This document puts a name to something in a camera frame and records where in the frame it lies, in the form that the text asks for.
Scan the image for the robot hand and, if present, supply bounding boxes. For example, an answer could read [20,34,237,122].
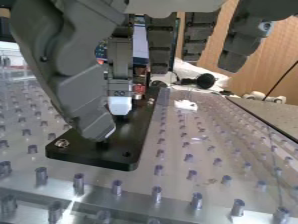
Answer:
[9,0,298,142]

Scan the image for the small silver nut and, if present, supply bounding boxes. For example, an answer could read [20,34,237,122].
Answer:
[53,138,72,149]

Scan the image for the black plate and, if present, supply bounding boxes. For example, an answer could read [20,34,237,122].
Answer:
[44,85,162,172]

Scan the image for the small white box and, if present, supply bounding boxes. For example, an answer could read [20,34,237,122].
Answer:
[174,99,199,112]

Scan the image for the black headphones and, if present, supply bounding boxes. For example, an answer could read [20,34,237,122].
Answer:
[178,73,217,90]

